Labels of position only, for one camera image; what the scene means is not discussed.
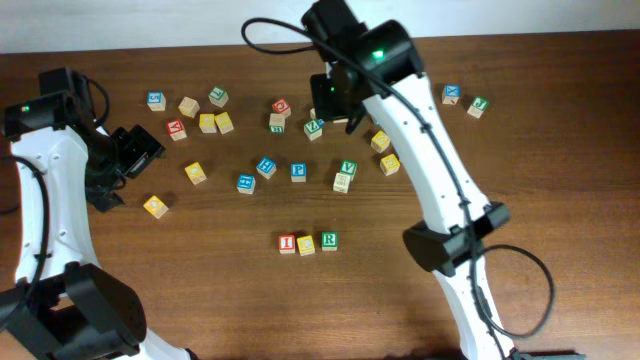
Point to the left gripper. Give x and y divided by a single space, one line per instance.
142 146

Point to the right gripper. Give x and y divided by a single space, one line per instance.
320 89

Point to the green R block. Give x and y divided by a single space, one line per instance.
329 241

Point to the yellow C block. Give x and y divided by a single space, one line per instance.
305 245

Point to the red I block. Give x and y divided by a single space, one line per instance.
287 244

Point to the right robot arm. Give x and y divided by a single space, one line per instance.
379 72

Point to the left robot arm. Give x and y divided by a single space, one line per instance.
63 304

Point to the yellow block right cluster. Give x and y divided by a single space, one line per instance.
380 142

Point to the wooden leaf block blue side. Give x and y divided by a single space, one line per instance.
314 117

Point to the green Z block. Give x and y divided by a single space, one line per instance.
312 130

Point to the green V block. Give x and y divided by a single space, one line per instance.
349 168

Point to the yellow block far left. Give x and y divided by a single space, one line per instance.
155 207

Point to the yellow block right lower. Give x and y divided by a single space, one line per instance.
390 164

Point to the wooden picture block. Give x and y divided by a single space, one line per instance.
341 182

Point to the red block top centre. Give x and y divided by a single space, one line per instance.
282 107

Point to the blue P block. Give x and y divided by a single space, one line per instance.
298 172

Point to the wooden block green side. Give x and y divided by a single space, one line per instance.
277 123

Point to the yellow block lower left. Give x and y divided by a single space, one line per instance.
195 173

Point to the blue X block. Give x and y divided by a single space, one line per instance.
451 94

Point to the blue F block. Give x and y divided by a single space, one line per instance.
266 167

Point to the red block left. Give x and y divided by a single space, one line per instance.
176 129

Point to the blue S block top-left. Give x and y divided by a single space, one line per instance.
156 101

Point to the green J block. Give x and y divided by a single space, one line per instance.
477 107

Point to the blue E block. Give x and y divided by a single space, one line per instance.
246 184

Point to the plain wooden block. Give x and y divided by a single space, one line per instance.
189 107

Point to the yellow block upper left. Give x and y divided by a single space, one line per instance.
207 123

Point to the yellow block beside it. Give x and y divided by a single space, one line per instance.
224 123

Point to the green L block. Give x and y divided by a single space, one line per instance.
218 96

